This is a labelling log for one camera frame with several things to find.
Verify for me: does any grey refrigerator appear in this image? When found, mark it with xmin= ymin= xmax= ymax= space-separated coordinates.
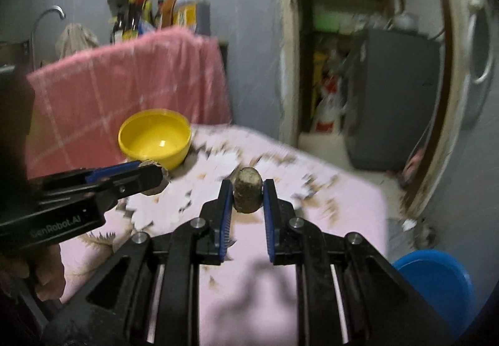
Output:
xmin=345 ymin=28 xmax=443 ymax=171

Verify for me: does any yellow plastic bowl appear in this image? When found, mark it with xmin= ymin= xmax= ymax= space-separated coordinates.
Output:
xmin=118 ymin=109 xmax=192 ymax=171

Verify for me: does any worn door frame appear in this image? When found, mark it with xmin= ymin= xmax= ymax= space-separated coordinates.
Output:
xmin=275 ymin=0 xmax=468 ymax=218

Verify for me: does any blue plastic basin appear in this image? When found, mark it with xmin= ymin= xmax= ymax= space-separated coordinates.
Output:
xmin=392 ymin=250 xmax=477 ymax=339

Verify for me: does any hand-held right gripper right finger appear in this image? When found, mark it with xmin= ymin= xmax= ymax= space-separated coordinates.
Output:
xmin=263 ymin=179 xmax=453 ymax=346

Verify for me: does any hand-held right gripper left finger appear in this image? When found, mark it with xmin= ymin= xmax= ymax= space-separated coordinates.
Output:
xmin=45 ymin=179 xmax=235 ymax=346

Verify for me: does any pink checked towel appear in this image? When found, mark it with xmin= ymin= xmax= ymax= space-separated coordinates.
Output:
xmin=25 ymin=26 xmax=232 ymax=179

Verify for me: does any yellow-label sauce bottle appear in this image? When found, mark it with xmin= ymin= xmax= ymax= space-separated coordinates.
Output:
xmin=125 ymin=12 xmax=140 ymax=40

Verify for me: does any large cooking oil jug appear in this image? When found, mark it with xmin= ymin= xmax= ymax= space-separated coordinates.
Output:
xmin=172 ymin=0 xmax=211 ymax=37

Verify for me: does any curved metal faucet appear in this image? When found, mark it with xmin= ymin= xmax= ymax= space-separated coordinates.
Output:
xmin=30 ymin=5 xmax=66 ymax=66

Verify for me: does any person's left hand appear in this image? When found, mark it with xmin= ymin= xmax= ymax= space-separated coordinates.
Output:
xmin=0 ymin=242 xmax=66 ymax=296

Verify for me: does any pink floral tablecloth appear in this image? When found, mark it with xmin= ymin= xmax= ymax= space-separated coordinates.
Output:
xmin=58 ymin=124 xmax=388 ymax=346

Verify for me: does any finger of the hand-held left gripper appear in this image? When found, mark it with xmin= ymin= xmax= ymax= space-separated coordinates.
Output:
xmin=39 ymin=164 xmax=169 ymax=214
xmin=27 ymin=160 xmax=143 ymax=191

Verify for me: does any beige cloth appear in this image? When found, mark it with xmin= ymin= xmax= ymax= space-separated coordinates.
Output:
xmin=56 ymin=23 xmax=100 ymax=58

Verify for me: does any brown cylindrical root stub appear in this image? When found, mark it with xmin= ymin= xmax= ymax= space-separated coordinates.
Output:
xmin=233 ymin=167 xmax=263 ymax=213

